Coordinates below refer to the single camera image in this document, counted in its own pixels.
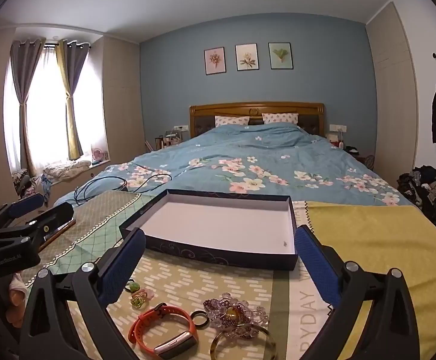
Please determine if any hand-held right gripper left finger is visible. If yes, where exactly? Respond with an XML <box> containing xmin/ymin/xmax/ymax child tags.
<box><xmin>19</xmin><ymin>228</ymin><xmax>146</xmax><ymax>360</ymax></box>

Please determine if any black hair tie green charm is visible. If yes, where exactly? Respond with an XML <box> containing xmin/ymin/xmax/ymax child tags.
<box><xmin>125</xmin><ymin>279</ymin><xmax>146</xmax><ymax>310</ymax></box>

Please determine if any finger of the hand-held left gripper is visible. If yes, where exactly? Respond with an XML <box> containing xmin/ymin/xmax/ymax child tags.
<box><xmin>0</xmin><ymin>193</ymin><xmax>46</xmax><ymax>233</ymax></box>
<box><xmin>0</xmin><ymin>202</ymin><xmax>75</xmax><ymax>250</ymax></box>

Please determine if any beige window seat cabinet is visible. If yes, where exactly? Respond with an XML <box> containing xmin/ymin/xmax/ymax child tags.
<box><xmin>47</xmin><ymin>161</ymin><xmax>112</xmax><ymax>205</ymax></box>

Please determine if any wooden bed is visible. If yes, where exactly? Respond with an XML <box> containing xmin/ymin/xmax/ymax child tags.
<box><xmin>189</xmin><ymin>102</ymin><xmax>325</xmax><ymax>139</ymax></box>

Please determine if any cosmetics organizer rack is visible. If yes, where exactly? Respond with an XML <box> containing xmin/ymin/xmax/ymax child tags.
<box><xmin>154</xmin><ymin>129</ymin><xmax>183</xmax><ymax>152</ymax></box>

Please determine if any cluttered bedside table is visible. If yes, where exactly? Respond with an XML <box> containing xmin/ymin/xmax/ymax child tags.
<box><xmin>327</xmin><ymin>133</ymin><xmax>365</xmax><ymax>158</ymax></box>

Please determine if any black curtain rod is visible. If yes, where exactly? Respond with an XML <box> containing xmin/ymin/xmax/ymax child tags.
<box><xmin>45</xmin><ymin>43</ymin><xmax>91</xmax><ymax>50</ymax></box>

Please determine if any purple bead bracelet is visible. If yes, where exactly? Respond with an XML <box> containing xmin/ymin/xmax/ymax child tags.
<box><xmin>203</xmin><ymin>295</ymin><xmax>243</xmax><ymax>331</ymax></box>

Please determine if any framed white flower picture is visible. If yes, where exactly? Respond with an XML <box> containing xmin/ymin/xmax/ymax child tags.
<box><xmin>235</xmin><ymin>43</ymin><xmax>259</xmax><ymax>71</ymax></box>

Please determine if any clear crystal bead bracelet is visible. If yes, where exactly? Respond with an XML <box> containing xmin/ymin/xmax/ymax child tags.
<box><xmin>218</xmin><ymin>292</ymin><xmax>271</xmax><ymax>340</ymax></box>

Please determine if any bed with blue floral duvet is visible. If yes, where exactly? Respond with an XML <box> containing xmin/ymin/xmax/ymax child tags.
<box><xmin>53</xmin><ymin>122</ymin><xmax>415</xmax><ymax>211</ymax></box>

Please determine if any pile of dark clothes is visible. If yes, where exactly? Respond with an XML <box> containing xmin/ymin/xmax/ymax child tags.
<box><xmin>397</xmin><ymin>165</ymin><xmax>436</xmax><ymax>246</ymax></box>

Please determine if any person's left hand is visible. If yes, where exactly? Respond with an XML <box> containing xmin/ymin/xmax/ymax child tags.
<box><xmin>7</xmin><ymin>273</ymin><xmax>28</xmax><ymax>325</ymax></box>

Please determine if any black ring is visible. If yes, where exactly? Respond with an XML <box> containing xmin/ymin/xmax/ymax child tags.
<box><xmin>190</xmin><ymin>310</ymin><xmax>207</xmax><ymax>330</ymax></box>

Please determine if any black cable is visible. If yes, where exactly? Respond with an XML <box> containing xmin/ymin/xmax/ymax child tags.
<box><xmin>73</xmin><ymin>175</ymin><xmax>129</xmax><ymax>205</ymax></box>
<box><xmin>126</xmin><ymin>170</ymin><xmax>173</xmax><ymax>194</ymax></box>

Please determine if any framed pink flower picture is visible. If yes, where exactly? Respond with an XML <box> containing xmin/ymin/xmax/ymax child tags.
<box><xmin>204</xmin><ymin>47</ymin><xmax>226</xmax><ymax>75</ymax></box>

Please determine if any grey and yellow curtain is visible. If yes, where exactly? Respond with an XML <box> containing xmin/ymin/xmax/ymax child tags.
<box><xmin>55</xmin><ymin>39</ymin><xmax>91</xmax><ymax>160</ymax></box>

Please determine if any navy shallow cardboard box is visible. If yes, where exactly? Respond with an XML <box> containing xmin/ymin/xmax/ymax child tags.
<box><xmin>119</xmin><ymin>189</ymin><xmax>299</xmax><ymax>272</ymax></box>

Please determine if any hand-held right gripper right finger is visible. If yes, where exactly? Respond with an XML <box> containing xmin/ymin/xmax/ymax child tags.
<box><xmin>294</xmin><ymin>225</ymin><xmax>421</xmax><ymax>360</ymax></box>

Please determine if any brown-edged phone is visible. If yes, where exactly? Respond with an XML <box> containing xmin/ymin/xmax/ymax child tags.
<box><xmin>38</xmin><ymin>219</ymin><xmax>77</xmax><ymax>251</ymax></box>

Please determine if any pile of light laundry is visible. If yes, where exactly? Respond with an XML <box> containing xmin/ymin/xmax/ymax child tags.
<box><xmin>42</xmin><ymin>159</ymin><xmax>91</xmax><ymax>181</ymax></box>

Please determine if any orange strap smartwatch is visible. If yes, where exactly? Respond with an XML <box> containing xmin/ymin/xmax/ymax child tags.
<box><xmin>128</xmin><ymin>303</ymin><xmax>199</xmax><ymax>357</ymax></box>

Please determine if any blue hanging garment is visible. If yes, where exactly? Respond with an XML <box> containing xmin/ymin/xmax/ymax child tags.
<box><xmin>40</xmin><ymin>174</ymin><xmax>54</xmax><ymax>203</ymax></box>

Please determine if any amber tortoiseshell bangle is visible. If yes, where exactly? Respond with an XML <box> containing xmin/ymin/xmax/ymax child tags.
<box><xmin>210</xmin><ymin>324</ymin><xmax>279</xmax><ymax>360</ymax></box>

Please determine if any beige built-in wardrobe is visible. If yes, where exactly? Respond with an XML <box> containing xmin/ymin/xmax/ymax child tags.
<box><xmin>102</xmin><ymin>37</ymin><xmax>146</xmax><ymax>160</ymax></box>
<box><xmin>366</xmin><ymin>2</ymin><xmax>419</xmax><ymax>169</ymax></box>

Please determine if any pink dotted pillow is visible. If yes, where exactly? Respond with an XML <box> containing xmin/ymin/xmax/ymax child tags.
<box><xmin>262</xmin><ymin>112</ymin><xmax>300</xmax><ymax>125</ymax></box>
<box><xmin>214</xmin><ymin>115</ymin><xmax>250</xmax><ymax>128</ymax></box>

